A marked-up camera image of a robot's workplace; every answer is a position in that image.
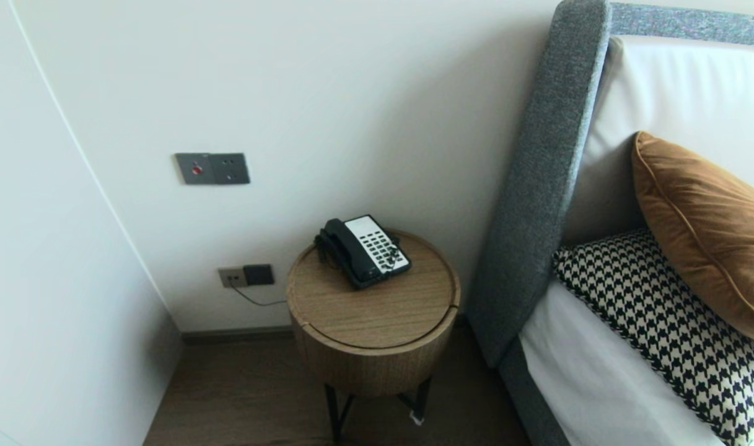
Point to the black and white telephone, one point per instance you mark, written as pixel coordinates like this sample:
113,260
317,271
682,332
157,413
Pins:
376,243

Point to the black telephone handset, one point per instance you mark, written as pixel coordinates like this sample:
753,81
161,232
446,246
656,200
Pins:
350,248

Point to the dark grey power socket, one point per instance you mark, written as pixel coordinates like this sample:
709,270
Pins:
259,274

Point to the brown skirting board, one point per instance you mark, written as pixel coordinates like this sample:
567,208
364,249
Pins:
240,335

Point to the white tape scrap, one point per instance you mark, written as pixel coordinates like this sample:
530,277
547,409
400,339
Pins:
417,419

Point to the white bed sheet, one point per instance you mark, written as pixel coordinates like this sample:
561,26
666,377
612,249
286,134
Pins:
587,384

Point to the black white houndstooth pillow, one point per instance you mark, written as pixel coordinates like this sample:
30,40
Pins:
661,322

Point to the white padded headboard cushion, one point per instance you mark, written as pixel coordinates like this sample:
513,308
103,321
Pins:
674,93

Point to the brown velvet pillow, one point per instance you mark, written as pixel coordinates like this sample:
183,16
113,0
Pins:
705,235

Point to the grey wall outlet plate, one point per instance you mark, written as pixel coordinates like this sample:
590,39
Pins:
232,168

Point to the wall power outlet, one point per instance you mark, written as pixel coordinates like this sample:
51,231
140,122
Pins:
231,277

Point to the grey switch plate red button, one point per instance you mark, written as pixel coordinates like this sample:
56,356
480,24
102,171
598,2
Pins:
196,168

